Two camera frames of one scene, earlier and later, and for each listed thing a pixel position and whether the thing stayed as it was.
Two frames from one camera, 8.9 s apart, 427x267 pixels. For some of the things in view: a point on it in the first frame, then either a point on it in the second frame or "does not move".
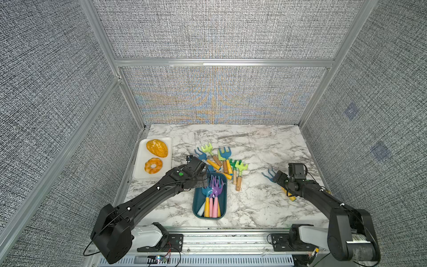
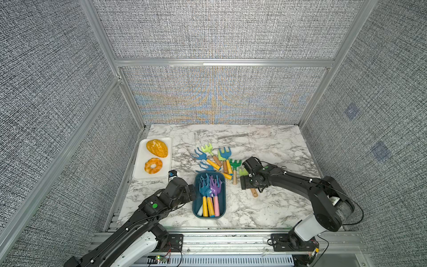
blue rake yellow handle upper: [203, 156] does not move
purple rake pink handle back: [216, 189] does not move
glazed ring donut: [155, 161] does not move
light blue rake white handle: [200, 212] does not move
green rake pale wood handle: [234, 174] does not move
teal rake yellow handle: [271, 177] to [209, 200]
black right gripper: [280, 178] to [244, 183]
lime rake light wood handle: [240, 167] to [244, 172]
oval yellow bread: [157, 148] does not move
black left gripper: [201, 182] to [187, 197]
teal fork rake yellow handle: [205, 191] does not move
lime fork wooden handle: [222, 158] does not move
